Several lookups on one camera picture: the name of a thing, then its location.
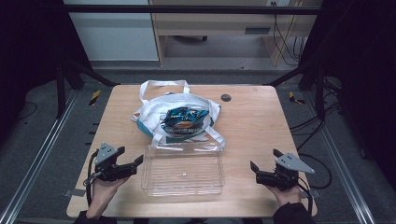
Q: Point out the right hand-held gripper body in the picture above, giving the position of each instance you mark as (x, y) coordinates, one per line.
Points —
(280, 179)

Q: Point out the person's left hand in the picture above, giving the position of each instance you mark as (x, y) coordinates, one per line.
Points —
(101, 196)

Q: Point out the blue snack packet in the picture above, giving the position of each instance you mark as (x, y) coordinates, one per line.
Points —
(183, 121)

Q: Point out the yellow black striped marker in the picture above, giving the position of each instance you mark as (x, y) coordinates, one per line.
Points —
(292, 97)
(95, 97)

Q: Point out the dark round table grommet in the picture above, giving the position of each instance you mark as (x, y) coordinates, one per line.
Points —
(225, 97)

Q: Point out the person's right hand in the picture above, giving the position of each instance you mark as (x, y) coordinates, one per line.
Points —
(288, 196)

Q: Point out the black curtain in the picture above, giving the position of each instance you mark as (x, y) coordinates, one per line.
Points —
(361, 77)
(28, 46)

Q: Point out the white tote bag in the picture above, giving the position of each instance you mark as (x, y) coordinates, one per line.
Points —
(152, 109)

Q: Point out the black metal stand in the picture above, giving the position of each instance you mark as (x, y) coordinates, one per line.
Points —
(320, 93)
(61, 90)

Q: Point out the black horizontal frame bar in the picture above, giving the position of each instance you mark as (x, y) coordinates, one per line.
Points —
(186, 9)

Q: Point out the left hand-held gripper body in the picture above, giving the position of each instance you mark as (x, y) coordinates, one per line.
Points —
(107, 169)

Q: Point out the white cabinet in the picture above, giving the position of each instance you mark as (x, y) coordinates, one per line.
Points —
(115, 34)

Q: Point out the aluminium floor rail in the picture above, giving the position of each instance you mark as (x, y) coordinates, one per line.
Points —
(345, 174)
(34, 161)

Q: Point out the clear plastic box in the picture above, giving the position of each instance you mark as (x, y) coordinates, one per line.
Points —
(183, 174)

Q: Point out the grey tape piece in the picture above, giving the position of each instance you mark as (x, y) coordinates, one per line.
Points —
(314, 193)
(74, 192)

